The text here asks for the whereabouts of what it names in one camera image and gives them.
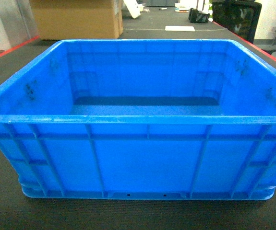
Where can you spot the large blue plastic crate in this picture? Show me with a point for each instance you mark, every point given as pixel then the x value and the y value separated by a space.
pixel 176 119

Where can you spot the brown cardboard box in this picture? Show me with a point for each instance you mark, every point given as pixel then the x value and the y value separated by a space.
pixel 78 19

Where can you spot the white flat sheet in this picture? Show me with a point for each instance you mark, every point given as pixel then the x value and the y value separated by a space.
pixel 179 28

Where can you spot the small black device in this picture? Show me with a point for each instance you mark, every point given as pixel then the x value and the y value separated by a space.
pixel 196 16

